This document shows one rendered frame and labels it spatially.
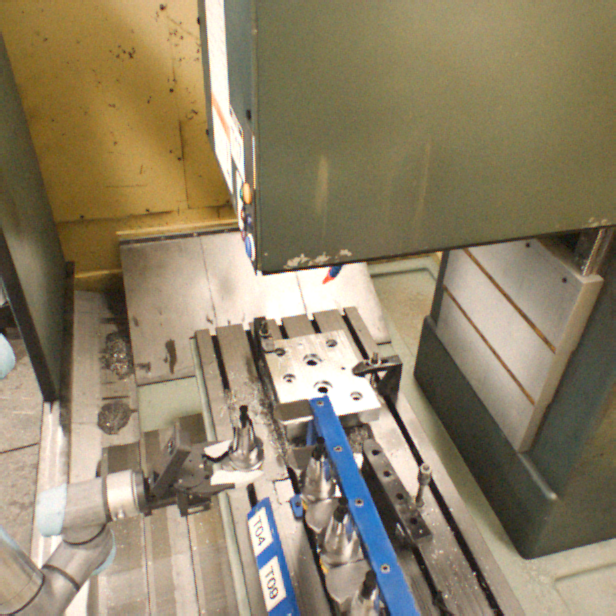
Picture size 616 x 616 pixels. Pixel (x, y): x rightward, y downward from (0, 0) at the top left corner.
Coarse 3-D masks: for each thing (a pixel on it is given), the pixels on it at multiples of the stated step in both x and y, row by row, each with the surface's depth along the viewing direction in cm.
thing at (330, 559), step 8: (352, 528) 93; (320, 536) 92; (320, 544) 91; (320, 552) 92; (328, 552) 90; (352, 552) 90; (328, 560) 90; (336, 560) 89; (344, 560) 89; (352, 560) 90
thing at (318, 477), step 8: (312, 456) 95; (312, 464) 95; (320, 464) 95; (328, 464) 96; (312, 472) 96; (320, 472) 96; (328, 472) 97; (304, 480) 99; (312, 480) 97; (320, 480) 97; (328, 480) 98; (312, 488) 98; (320, 488) 97
